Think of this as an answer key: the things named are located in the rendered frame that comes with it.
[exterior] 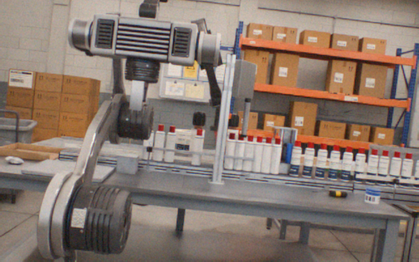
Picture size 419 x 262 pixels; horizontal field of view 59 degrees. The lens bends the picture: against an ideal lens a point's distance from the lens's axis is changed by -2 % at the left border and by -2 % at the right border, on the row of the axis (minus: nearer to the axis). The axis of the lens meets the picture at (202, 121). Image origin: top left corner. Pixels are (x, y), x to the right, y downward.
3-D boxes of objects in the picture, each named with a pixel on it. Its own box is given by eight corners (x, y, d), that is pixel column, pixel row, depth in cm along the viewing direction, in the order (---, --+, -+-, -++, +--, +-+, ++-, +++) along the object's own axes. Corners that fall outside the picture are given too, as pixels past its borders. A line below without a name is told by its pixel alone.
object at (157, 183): (318, 169, 299) (318, 166, 298) (410, 221, 167) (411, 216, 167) (55, 139, 294) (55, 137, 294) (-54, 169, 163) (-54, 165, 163)
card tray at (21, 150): (65, 154, 223) (66, 148, 222) (49, 162, 197) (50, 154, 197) (17, 149, 222) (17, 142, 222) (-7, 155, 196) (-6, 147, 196)
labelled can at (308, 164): (309, 177, 215) (313, 141, 214) (311, 179, 210) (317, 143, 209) (300, 175, 215) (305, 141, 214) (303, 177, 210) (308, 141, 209)
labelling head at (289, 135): (287, 170, 228) (292, 128, 227) (292, 174, 215) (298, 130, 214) (265, 168, 228) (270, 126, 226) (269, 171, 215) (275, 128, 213)
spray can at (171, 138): (173, 162, 214) (177, 126, 213) (173, 163, 209) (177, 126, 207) (164, 160, 214) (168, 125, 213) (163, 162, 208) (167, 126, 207)
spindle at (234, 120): (235, 152, 276) (239, 114, 275) (236, 154, 267) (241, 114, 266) (222, 151, 276) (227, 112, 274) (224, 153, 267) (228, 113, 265)
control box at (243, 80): (253, 99, 205) (256, 64, 204) (237, 96, 191) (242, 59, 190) (236, 97, 211) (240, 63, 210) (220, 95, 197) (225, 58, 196)
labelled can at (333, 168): (334, 179, 215) (339, 144, 214) (338, 181, 210) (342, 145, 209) (325, 178, 215) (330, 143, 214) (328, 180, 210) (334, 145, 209)
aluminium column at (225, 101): (220, 181, 199) (235, 55, 196) (220, 183, 195) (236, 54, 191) (211, 180, 199) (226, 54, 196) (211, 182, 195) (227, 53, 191)
